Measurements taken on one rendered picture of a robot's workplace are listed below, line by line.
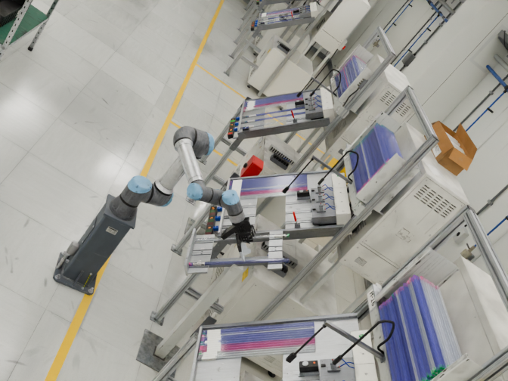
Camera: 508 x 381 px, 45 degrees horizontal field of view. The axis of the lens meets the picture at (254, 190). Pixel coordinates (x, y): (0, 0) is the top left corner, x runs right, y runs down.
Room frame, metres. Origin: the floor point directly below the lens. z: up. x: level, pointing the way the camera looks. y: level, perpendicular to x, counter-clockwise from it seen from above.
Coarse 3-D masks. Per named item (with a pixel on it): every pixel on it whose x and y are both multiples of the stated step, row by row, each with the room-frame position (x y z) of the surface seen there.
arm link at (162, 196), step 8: (200, 136) 2.89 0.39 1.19; (208, 136) 2.94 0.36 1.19; (200, 144) 2.88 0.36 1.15; (208, 144) 2.92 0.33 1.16; (200, 152) 2.90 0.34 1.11; (208, 152) 2.93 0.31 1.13; (176, 160) 2.92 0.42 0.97; (176, 168) 2.90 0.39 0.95; (168, 176) 2.91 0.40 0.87; (176, 176) 2.91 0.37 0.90; (160, 184) 2.91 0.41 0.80; (168, 184) 2.91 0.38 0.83; (160, 192) 2.89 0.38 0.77; (168, 192) 2.92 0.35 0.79; (152, 200) 2.87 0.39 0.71; (160, 200) 2.91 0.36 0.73; (168, 200) 2.95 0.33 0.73
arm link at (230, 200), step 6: (228, 192) 2.60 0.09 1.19; (234, 192) 2.60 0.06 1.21; (222, 198) 2.58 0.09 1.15; (228, 198) 2.56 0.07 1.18; (234, 198) 2.58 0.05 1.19; (222, 204) 2.60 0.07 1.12; (228, 204) 2.57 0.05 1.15; (234, 204) 2.58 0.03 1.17; (240, 204) 2.62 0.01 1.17; (228, 210) 2.58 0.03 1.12; (234, 210) 2.58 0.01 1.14; (240, 210) 2.61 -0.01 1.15
